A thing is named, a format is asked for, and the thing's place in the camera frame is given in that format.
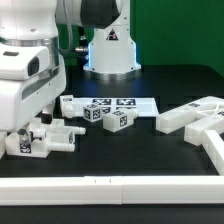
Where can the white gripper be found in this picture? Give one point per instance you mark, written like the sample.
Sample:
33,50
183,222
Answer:
31,78

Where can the white chair seat frame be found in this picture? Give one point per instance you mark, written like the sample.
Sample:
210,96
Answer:
59,137

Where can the small white tagged block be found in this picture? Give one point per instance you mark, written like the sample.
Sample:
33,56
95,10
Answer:
38,133

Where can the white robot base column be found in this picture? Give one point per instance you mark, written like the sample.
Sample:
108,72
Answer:
112,54

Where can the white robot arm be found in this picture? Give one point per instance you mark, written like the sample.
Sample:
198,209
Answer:
30,23

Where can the white chair back assembly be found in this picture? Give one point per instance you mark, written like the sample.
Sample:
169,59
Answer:
195,117

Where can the white part at left edge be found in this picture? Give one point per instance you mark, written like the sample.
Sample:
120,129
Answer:
2,143

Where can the white tagged cube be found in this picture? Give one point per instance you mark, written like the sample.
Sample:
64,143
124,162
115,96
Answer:
92,113

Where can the white sheet with tags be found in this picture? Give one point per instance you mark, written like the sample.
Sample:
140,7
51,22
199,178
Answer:
146,106

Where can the white front barrier rail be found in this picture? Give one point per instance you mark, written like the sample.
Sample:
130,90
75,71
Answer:
112,190

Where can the white barrier rail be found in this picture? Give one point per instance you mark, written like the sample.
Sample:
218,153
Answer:
214,147
112,190

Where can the white right barrier rail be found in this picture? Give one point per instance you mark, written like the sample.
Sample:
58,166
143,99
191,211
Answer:
214,147

